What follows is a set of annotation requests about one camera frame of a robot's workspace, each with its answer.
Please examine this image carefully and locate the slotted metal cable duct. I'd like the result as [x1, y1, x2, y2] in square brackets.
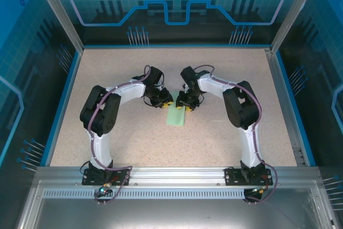
[42, 190, 309, 200]

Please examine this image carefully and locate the aluminium frame post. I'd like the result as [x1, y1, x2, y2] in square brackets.
[269, 0, 317, 53]
[29, 0, 85, 53]

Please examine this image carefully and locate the cable connector with green light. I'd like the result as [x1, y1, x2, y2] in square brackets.
[95, 183, 114, 197]
[248, 186, 270, 195]

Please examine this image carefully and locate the aluminium side rail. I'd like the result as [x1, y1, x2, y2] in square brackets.
[264, 48, 306, 167]

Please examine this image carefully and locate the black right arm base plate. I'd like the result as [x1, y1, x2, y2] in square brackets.
[224, 168, 274, 186]

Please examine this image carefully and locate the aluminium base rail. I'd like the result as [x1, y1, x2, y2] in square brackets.
[34, 166, 322, 187]

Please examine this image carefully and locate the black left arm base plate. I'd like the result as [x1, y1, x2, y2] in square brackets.
[82, 168, 131, 186]

